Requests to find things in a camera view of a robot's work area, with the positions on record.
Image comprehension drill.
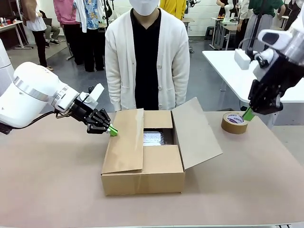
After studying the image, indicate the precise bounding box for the white face mask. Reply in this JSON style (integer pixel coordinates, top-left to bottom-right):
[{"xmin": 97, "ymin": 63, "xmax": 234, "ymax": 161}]
[{"xmin": 129, "ymin": 0, "xmax": 160, "ymax": 16}]

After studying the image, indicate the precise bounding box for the person in white shirt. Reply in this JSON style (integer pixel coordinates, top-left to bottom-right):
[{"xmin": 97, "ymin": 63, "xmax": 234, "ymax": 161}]
[{"xmin": 235, "ymin": 0, "xmax": 250, "ymax": 46}]

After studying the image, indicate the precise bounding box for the person's right forearm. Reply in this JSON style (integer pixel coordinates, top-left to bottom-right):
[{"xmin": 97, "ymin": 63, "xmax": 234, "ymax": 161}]
[{"xmin": 105, "ymin": 68, "xmax": 122, "ymax": 112}]

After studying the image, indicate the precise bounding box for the person in white cardigan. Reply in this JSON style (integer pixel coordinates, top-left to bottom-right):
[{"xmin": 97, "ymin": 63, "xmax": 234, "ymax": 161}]
[{"xmin": 104, "ymin": 0, "xmax": 190, "ymax": 112}]

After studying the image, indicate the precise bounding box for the metal leg desk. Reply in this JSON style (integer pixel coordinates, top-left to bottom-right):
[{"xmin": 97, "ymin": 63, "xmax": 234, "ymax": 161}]
[{"xmin": 212, "ymin": 18, "xmax": 238, "ymax": 51}]

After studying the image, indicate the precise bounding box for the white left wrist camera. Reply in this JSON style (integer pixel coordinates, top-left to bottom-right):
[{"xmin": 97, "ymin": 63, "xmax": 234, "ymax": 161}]
[{"xmin": 79, "ymin": 83, "xmax": 105, "ymax": 107}]

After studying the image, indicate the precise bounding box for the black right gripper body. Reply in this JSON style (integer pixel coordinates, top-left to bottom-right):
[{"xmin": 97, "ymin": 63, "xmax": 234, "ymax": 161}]
[{"xmin": 258, "ymin": 53, "xmax": 304, "ymax": 95}]

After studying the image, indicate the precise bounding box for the white side table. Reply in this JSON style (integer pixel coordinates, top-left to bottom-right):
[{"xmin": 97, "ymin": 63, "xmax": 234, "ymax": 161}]
[{"xmin": 201, "ymin": 49, "xmax": 304, "ymax": 130}]

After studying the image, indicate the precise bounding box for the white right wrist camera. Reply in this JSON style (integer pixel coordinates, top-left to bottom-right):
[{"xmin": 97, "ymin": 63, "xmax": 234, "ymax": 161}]
[{"xmin": 234, "ymin": 48, "xmax": 252, "ymax": 70}]

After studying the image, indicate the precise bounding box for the person in floral shirt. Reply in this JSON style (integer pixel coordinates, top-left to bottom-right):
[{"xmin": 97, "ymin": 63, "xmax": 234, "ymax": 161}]
[{"xmin": 73, "ymin": 0, "xmax": 105, "ymax": 73}]

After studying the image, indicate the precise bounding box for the brown cardboard box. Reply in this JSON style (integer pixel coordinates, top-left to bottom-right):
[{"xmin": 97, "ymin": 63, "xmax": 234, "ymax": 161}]
[{"xmin": 100, "ymin": 96, "xmax": 224, "ymax": 197}]

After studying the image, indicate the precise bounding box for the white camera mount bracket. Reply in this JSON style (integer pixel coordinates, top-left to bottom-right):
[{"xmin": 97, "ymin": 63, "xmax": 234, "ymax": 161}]
[{"xmin": 252, "ymin": 48, "xmax": 277, "ymax": 83}]

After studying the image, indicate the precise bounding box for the person's left forearm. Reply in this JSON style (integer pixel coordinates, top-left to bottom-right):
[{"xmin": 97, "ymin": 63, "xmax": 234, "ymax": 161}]
[{"xmin": 174, "ymin": 68, "xmax": 190, "ymax": 107}]

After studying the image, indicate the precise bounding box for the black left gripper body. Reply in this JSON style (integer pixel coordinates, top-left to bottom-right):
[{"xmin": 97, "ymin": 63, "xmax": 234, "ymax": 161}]
[{"xmin": 71, "ymin": 102, "xmax": 95, "ymax": 124}]

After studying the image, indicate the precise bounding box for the person in dark clothes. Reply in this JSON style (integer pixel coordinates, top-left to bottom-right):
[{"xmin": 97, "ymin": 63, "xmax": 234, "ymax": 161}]
[{"xmin": 284, "ymin": 0, "xmax": 304, "ymax": 31}]

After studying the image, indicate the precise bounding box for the seated person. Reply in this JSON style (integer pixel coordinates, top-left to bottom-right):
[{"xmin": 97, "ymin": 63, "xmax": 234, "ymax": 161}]
[{"xmin": 39, "ymin": 9, "xmax": 64, "ymax": 48}]

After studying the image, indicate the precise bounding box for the wooden top workbench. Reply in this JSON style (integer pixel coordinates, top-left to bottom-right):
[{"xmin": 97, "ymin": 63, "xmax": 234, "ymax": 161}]
[{"xmin": 181, "ymin": 18, "xmax": 195, "ymax": 31}]

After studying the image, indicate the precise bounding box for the bubble clock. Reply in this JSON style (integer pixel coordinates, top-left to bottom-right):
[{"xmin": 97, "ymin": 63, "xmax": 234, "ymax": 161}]
[{"xmin": 143, "ymin": 129, "xmax": 167, "ymax": 146}]

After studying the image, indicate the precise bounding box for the person in pink shirt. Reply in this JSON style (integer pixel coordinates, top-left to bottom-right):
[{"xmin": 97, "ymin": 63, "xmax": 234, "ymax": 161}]
[{"xmin": 52, "ymin": 0, "xmax": 84, "ymax": 66}]

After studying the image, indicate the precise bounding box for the grey plastic stool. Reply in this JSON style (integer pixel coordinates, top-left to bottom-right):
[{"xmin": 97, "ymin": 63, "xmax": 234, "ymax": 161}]
[{"xmin": 205, "ymin": 26, "xmax": 216, "ymax": 40}]

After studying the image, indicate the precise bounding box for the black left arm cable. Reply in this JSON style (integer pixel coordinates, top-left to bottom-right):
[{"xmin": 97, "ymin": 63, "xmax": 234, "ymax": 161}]
[{"xmin": 28, "ymin": 109, "xmax": 73, "ymax": 128}]

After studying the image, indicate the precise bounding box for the person in brown jacket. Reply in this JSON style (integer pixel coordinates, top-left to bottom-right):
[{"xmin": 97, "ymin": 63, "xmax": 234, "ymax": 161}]
[{"xmin": 20, "ymin": 0, "xmax": 55, "ymax": 71}]

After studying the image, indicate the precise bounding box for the person in yellow jacket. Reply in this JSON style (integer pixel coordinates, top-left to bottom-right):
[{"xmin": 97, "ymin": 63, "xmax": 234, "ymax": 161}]
[{"xmin": 160, "ymin": 0, "xmax": 187, "ymax": 21}]

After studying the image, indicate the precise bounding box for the person in green top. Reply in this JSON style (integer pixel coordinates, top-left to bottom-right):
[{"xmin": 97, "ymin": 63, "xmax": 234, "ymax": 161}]
[{"xmin": 244, "ymin": 0, "xmax": 285, "ymax": 54}]

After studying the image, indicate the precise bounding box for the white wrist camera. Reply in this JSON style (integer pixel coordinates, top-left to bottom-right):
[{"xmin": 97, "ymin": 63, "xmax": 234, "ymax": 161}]
[
  {"xmin": 79, "ymin": 83, "xmax": 105, "ymax": 107},
  {"xmin": 234, "ymin": 48, "xmax": 252, "ymax": 70}
]

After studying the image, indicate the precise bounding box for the brown packing tape roll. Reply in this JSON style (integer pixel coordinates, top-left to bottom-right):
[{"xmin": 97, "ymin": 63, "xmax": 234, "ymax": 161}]
[{"xmin": 221, "ymin": 111, "xmax": 248, "ymax": 135}]

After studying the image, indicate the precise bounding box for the grey right camera cable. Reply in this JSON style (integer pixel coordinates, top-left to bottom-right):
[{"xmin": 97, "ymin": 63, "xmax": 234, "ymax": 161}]
[{"xmin": 238, "ymin": 38, "xmax": 253, "ymax": 51}]

